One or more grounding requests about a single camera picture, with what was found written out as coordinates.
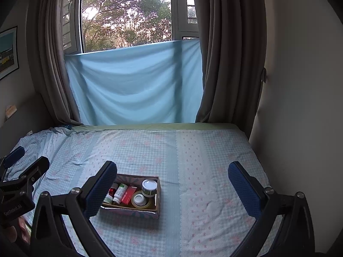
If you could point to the person's left hand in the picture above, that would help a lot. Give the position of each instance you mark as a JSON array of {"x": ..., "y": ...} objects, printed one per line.
[{"x": 12, "y": 235}]

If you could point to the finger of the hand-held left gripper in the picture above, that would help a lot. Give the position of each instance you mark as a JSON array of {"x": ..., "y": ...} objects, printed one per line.
[
  {"x": 16, "y": 154},
  {"x": 36, "y": 169}
]

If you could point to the small green labelled bottle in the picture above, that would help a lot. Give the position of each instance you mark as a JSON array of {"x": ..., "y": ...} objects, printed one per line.
[{"x": 108, "y": 199}]

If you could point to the green mattress sheet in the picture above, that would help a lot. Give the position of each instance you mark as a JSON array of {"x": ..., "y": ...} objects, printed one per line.
[{"x": 160, "y": 127}]

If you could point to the pale green lidded jar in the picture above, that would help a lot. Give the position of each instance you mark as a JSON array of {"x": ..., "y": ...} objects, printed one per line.
[{"x": 146, "y": 206}]

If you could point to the window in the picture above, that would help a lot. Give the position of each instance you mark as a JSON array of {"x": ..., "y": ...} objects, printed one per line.
[{"x": 126, "y": 13}]

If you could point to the red and white carton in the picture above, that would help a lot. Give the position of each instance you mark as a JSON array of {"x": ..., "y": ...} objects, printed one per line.
[{"x": 128, "y": 194}]

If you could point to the silver and red cream jar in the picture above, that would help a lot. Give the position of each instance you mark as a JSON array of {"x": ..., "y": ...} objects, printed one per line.
[{"x": 111, "y": 191}]

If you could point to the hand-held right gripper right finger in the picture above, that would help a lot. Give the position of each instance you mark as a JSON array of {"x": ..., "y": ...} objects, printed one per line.
[{"x": 243, "y": 190}]

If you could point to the wall poster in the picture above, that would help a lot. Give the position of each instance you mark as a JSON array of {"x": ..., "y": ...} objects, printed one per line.
[{"x": 8, "y": 53}]

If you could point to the grey-brown curtain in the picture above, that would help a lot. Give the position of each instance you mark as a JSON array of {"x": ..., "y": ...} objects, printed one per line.
[
  {"x": 51, "y": 59},
  {"x": 227, "y": 59}
]

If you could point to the cardboard box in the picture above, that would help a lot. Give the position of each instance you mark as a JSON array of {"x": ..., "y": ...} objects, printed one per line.
[{"x": 128, "y": 213}]

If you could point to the curtain tieback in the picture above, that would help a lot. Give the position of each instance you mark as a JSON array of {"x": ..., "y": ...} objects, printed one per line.
[{"x": 264, "y": 75}]

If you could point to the white bottle with green label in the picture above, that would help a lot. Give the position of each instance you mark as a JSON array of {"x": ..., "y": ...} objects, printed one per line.
[{"x": 121, "y": 190}]

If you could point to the white lidded green jar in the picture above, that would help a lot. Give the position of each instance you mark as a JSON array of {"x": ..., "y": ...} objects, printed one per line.
[{"x": 149, "y": 186}]

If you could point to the blue checked printed bedsheet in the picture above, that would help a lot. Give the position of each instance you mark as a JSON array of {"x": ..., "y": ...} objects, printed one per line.
[{"x": 201, "y": 166}]

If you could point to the small wall label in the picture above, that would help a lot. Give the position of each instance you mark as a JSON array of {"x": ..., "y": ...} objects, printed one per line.
[{"x": 11, "y": 110}]

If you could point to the small white bottle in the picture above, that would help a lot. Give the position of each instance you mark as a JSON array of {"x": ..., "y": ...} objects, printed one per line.
[{"x": 139, "y": 199}]

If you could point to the light blue cloth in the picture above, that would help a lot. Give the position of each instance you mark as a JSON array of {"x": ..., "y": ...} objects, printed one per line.
[{"x": 134, "y": 85}]

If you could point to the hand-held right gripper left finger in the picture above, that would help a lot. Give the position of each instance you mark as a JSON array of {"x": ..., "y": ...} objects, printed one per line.
[{"x": 100, "y": 192}]

